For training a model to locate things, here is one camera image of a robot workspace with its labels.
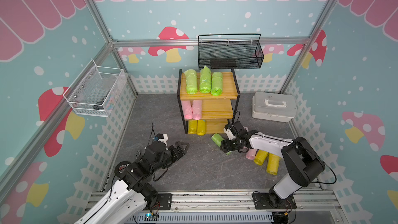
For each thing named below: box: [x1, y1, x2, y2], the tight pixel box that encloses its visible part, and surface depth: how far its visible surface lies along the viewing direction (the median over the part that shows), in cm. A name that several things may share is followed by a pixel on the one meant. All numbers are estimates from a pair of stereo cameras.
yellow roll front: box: [196, 119, 206, 136], surface depth 99 cm
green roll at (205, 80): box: [199, 65, 211, 94], surface depth 74 cm
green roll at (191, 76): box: [183, 68, 198, 95], surface depth 76 cm
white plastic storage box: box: [251, 91, 298, 123], surface depth 101 cm
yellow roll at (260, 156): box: [253, 149, 269, 166], surface depth 87 cm
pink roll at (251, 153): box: [245, 148, 258, 160], surface depth 87 cm
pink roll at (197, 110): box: [192, 100, 203, 121], surface depth 85 cm
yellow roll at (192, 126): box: [188, 119, 198, 135], surface depth 98 cm
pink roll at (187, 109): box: [181, 100, 193, 120], surface depth 86 cm
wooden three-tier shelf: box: [177, 67, 241, 135], surface depth 79 cm
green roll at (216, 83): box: [210, 71, 223, 97], surface depth 74 cm
